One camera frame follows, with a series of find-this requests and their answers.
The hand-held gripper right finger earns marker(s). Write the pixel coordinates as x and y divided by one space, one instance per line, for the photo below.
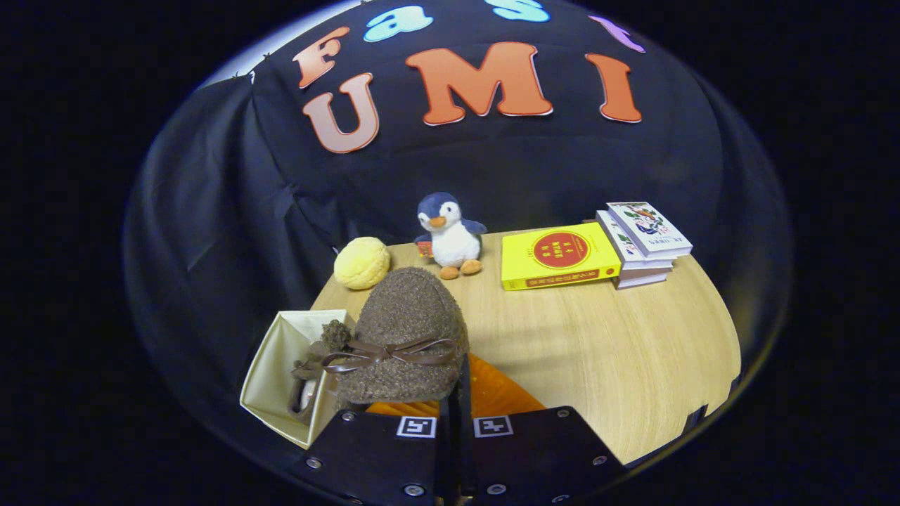
534 453

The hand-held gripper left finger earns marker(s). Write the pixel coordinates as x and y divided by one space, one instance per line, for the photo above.
373 453

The brown fuzzy shoe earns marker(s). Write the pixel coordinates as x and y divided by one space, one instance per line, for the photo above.
309 372
408 309

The cream fabric storage box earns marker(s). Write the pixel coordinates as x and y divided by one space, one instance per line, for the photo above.
271 376

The yellow plush bun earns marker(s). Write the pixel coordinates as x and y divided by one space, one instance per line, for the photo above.
361 263

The yellow book with red circle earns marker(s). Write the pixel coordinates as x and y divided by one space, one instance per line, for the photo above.
555 256

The blue white penguin plush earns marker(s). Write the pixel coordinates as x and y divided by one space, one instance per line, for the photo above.
453 242

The black backdrop cloth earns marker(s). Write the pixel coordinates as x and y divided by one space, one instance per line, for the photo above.
232 211

